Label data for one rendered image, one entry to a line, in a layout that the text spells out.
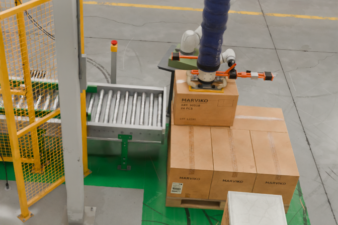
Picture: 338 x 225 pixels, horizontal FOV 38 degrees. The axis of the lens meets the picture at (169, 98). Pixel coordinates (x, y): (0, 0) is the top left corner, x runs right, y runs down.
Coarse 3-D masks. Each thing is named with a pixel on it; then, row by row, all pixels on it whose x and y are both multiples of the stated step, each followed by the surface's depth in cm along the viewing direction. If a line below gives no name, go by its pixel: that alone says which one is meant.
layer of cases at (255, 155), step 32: (192, 128) 490; (224, 128) 494; (256, 128) 498; (192, 160) 454; (224, 160) 457; (256, 160) 461; (288, 160) 464; (192, 192) 465; (224, 192) 464; (256, 192) 464; (288, 192) 463
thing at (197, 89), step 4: (196, 84) 476; (200, 84) 471; (192, 88) 470; (196, 88) 470; (200, 88) 470; (204, 88) 471; (208, 88) 471; (212, 88) 472; (216, 88) 472; (220, 88) 473; (216, 92) 471; (220, 92) 471
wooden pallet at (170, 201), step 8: (168, 200) 472; (176, 200) 472; (184, 200) 482; (192, 200) 483; (200, 200) 484; (208, 200) 471; (216, 200) 471; (224, 200) 471; (208, 208) 478; (216, 208) 478
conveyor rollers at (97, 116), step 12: (12, 96) 505; (108, 96) 519; (120, 96) 522; (144, 96) 524; (36, 108) 493; (108, 108) 503; (132, 108) 506; (144, 108) 509; (96, 120) 486; (132, 120) 491
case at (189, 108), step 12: (180, 72) 494; (180, 84) 477; (216, 84) 482; (228, 84) 483; (180, 96) 469; (192, 96) 469; (204, 96) 470; (216, 96) 470; (228, 96) 471; (180, 108) 478; (192, 108) 478; (204, 108) 479; (216, 108) 480; (228, 108) 480; (180, 120) 487; (192, 120) 488; (204, 120) 488; (216, 120) 489; (228, 120) 490
